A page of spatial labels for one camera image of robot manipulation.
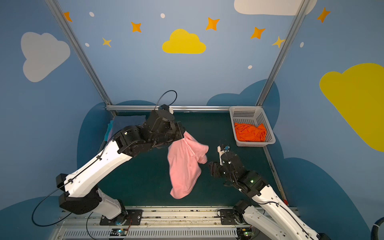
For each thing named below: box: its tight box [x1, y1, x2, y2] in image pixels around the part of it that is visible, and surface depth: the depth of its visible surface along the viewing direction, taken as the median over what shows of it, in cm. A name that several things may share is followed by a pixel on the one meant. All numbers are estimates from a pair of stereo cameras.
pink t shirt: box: [167, 131, 209, 200], surface depth 82 cm
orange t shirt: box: [235, 122, 267, 142], surface depth 105 cm
